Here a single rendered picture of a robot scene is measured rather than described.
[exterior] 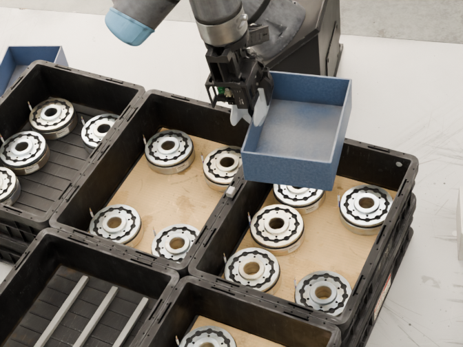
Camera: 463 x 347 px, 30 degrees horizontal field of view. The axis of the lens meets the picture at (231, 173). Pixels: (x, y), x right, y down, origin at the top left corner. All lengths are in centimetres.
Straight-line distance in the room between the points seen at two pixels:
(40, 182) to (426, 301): 83
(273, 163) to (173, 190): 42
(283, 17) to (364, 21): 154
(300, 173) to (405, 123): 67
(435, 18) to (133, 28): 220
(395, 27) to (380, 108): 135
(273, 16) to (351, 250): 57
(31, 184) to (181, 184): 33
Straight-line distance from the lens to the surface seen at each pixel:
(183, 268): 153
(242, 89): 135
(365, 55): 222
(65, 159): 191
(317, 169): 140
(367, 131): 203
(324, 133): 151
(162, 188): 179
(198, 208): 174
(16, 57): 238
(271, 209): 168
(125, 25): 138
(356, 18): 346
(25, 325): 167
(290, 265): 163
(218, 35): 130
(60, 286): 170
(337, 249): 165
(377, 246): 153
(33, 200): 186
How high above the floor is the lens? 216
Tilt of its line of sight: 48 degrees down
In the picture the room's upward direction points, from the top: 10 degrees counter-clockwise
